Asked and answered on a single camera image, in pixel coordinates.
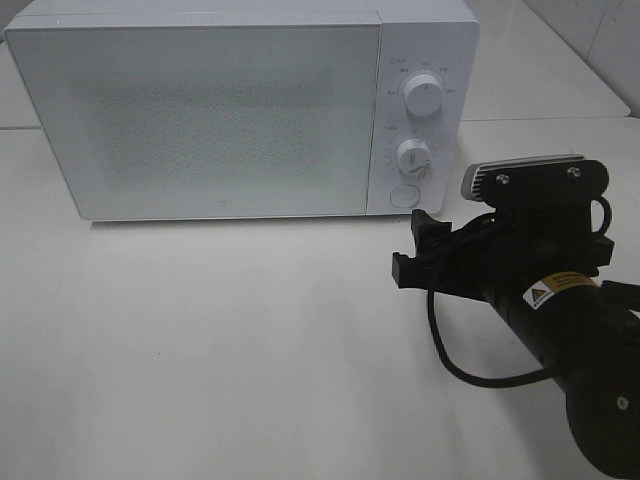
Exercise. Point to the round door release button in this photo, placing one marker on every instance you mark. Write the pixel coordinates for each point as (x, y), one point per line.
(405, 196)

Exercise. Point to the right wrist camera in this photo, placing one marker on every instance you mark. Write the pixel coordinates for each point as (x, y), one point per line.
(535, 182)

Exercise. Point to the white microwave knob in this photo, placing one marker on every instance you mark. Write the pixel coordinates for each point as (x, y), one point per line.
(422, 94)
(413, 157)

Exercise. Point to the white microwave oven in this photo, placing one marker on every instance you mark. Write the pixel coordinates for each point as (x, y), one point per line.
(436, 37)

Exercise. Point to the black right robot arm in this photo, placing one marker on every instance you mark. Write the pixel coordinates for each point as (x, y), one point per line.
(585, 337)

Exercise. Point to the white microwave door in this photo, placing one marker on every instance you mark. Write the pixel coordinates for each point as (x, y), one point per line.
(186, 123)

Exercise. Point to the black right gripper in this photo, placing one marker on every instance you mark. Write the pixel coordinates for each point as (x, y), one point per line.
(494, 258)

